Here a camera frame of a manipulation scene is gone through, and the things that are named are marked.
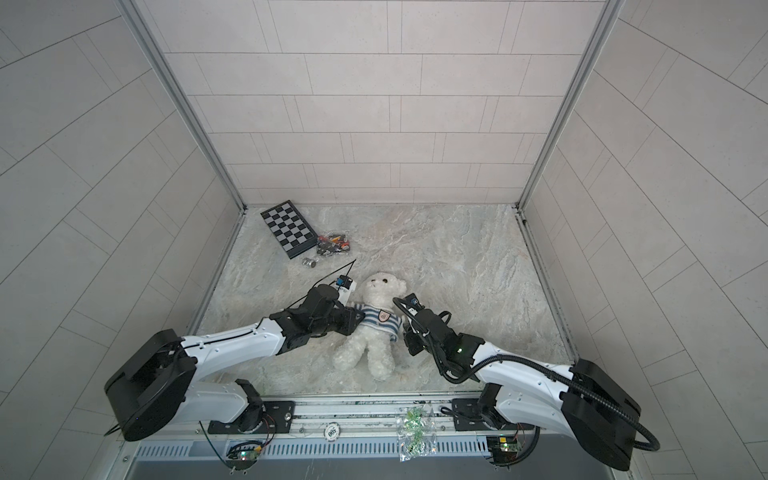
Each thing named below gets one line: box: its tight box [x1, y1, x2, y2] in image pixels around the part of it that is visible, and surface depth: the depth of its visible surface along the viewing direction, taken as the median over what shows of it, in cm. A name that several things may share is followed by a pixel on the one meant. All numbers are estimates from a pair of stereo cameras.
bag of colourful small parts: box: [317, 234, 351, 257], surface depth 104 cm
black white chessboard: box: [260, 200, 318, 259], surface depth 107 cm
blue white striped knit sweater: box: [353, 304, 403, 342], surface depth 80 cm
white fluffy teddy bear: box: [332, 272, 408, 381], surface depth 79 cm
